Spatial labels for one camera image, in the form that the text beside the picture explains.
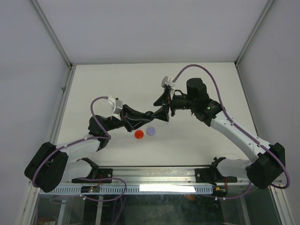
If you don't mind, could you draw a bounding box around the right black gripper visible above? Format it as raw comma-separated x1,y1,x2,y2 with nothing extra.
150,89,197,121

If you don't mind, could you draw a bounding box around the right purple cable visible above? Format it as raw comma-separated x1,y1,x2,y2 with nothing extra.
173,64,291,201

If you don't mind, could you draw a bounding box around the left aluminium frame post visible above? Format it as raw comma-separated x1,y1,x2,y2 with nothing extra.
29,0,76,71

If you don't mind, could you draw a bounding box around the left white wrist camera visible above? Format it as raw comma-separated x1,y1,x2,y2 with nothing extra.
107,96,123,120

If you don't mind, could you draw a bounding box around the purple charging case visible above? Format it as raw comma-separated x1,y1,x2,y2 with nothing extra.
146,127,156,136

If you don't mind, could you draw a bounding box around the right aluminium frame post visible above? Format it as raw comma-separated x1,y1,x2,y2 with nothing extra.
234,0,276,68

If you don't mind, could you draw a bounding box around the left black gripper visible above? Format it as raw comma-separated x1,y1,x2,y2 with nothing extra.
103,105,151,133

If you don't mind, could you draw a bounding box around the aluminium mounting rail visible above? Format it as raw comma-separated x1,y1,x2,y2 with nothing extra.
29,165,282,186

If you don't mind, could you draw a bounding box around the black charging case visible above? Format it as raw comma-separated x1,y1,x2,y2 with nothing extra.
144,111,153,120

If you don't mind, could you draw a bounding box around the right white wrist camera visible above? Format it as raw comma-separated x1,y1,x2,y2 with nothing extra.
161,76,175,89

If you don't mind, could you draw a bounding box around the red charging case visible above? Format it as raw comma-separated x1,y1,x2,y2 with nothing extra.
135,130,144,139

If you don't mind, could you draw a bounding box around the slotted cable duct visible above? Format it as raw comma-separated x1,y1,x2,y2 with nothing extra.
48,184,213,195

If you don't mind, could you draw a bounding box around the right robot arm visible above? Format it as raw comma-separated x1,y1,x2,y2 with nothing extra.
154,76,286,189

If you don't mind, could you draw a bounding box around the aluminium frame post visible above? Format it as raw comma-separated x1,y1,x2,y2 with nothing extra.
234,0,276,68
29,0,76,71

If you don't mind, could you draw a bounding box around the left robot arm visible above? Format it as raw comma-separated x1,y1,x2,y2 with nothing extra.
24,105,154,193

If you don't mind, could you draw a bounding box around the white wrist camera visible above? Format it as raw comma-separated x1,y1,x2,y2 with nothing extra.
161,76,175,89
107,96,123,120

